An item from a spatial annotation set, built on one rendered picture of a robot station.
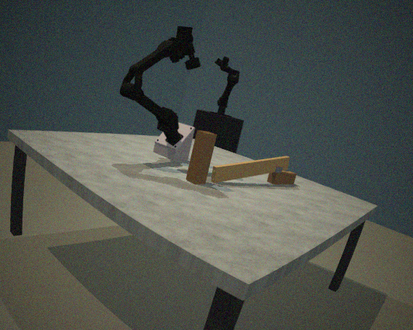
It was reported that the long brown wooden rail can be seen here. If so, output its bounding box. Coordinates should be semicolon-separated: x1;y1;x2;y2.
211;156;290;183

